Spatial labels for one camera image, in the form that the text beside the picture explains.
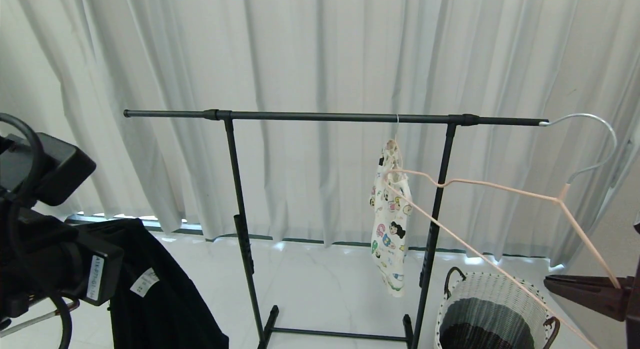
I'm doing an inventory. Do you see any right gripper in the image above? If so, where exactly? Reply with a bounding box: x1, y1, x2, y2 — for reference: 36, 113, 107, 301
624, 275, 640, 349

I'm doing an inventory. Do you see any white laundry basket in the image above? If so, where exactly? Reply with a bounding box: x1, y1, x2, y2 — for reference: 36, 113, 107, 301
434, 266, 561, 349

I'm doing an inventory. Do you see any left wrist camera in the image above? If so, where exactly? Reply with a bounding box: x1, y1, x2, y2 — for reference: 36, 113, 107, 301
0, 131, 97, 208

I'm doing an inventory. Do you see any cream printed garment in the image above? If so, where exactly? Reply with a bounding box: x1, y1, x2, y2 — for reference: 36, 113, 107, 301
369, 139, 415, 297

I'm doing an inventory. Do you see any window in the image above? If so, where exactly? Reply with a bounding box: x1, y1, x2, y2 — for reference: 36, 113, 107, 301
65, 212, 548, 260

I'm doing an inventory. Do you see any black garment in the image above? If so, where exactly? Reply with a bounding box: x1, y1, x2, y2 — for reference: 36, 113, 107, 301
75, 218, 230, 349

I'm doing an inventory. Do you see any white curtain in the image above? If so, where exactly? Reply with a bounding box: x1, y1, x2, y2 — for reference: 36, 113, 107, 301
0, 0, 640, 267

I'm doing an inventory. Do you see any black clothes rack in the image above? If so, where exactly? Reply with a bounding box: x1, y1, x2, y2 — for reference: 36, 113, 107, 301
123, 109, 550, 349

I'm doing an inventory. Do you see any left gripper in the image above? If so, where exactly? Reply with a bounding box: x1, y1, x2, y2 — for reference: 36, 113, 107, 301
0, 208, 124, 318

